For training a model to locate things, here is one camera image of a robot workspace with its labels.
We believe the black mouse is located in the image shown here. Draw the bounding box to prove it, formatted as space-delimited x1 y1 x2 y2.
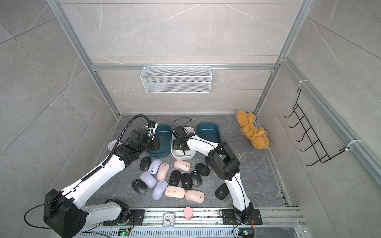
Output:
132 178 147 194
140 156 151 172
195 163 210 177
205 156 213 170
190 170 202 187
215 183 230 200
169 170 182 186
181 173 193 190

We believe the purple mouse bottom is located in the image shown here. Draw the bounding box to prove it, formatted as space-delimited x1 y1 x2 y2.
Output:
152 180 168 200

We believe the purple mouse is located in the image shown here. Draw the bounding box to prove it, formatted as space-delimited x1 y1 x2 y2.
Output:
140 171 157 188
152 180 168 200
148 158 162 175

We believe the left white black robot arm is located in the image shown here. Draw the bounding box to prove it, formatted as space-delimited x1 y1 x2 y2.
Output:
43 121 161 238

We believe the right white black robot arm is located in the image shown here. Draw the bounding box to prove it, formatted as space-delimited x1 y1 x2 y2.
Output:
172 126 254 224

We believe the white storage box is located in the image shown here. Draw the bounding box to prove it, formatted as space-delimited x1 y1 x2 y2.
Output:
171 135 196 160

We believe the left teal storage box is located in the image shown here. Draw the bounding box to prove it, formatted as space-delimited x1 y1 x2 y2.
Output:
147 125 172 158

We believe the teal storage box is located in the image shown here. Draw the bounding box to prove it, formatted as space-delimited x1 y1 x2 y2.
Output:
147 125 172 158
197 123 221 143

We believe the right teal storage box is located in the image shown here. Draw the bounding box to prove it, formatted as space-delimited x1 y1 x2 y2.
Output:
197 123 221 143

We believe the purple mouse top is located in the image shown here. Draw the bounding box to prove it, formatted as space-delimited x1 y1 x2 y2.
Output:
148 158 162 175

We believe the purple mouse middle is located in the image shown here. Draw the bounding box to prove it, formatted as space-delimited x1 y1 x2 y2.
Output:
140 171 157 188

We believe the pink cylinder object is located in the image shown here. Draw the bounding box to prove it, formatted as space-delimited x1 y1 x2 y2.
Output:
183 207 193 221

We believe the small white desk clock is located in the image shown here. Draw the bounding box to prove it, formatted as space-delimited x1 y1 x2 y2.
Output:
162 212 176 228

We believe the brown teddy bear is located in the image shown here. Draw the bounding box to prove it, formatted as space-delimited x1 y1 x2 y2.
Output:
236 110 269 150

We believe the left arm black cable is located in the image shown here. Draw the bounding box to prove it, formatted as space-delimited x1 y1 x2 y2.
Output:
102 114 151 164

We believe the white wire mesh basket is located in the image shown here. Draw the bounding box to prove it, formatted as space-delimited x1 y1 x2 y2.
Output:
140 66 212 93

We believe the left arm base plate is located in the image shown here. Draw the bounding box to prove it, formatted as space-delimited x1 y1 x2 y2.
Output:
102 209 145 226

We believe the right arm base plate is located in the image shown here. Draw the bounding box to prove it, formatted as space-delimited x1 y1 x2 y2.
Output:
219 209 263 225

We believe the black wall hook rack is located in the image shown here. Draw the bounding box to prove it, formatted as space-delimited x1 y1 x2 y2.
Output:
284 88 351 167

